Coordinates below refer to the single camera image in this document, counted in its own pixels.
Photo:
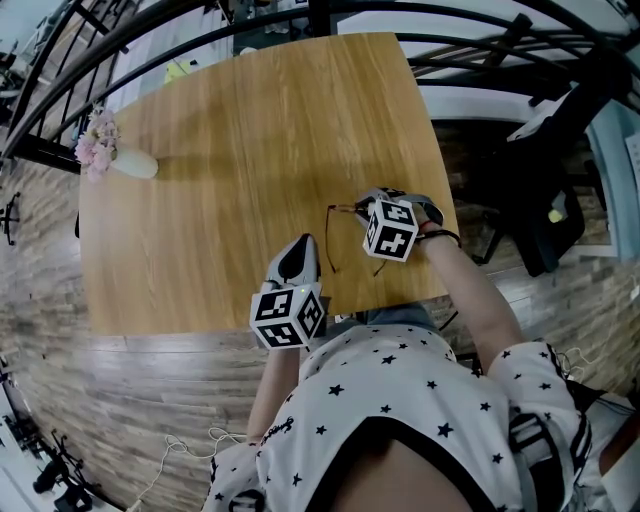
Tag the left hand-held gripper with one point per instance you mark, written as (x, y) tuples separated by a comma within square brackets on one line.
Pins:
[(275, 307)]

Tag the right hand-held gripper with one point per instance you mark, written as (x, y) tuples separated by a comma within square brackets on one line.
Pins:
[(390, 235)]

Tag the dark-framed eyeglasses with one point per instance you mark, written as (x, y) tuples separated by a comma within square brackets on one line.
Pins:
[(327, 235)]

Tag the person's right forearm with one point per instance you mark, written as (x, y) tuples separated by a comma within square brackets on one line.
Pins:
[(470, 300)]

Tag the person's left forearm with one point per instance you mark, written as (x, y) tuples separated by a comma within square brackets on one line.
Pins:
[(272, 400)]

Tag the person's white shoe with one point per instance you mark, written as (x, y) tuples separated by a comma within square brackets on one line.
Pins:
[(341, 318)]

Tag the wooden table with white legs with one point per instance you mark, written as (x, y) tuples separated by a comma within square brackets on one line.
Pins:
[(225, 175)]

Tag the grey denim trousers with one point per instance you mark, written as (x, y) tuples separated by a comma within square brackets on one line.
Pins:
[(400, 315)]

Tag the white star-print shirt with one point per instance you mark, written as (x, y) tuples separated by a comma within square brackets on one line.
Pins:
[(380, 390)]

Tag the black office chair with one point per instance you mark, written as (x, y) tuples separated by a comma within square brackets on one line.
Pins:
[(540, 200)]

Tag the small yellow object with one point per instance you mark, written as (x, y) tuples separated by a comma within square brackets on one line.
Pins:
[(554, 215)]

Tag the white vase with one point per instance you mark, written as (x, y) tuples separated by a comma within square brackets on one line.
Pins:
[(135, 164)]

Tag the yellow-green object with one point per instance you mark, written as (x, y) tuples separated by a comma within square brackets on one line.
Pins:
[(177, 71)]

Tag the light blue desk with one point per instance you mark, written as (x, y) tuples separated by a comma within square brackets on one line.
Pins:
[(615, 190)]

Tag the white printed box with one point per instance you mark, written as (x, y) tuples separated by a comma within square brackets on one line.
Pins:
[(634, 155)]

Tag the black swivel chair base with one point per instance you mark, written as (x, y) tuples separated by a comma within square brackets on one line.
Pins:
[(10, 217)]

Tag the black metal railing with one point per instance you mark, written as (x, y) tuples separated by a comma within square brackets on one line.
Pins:
[(75, 60)]

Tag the black tripod equipment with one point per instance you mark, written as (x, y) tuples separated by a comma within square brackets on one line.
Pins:
[(55, 475)]

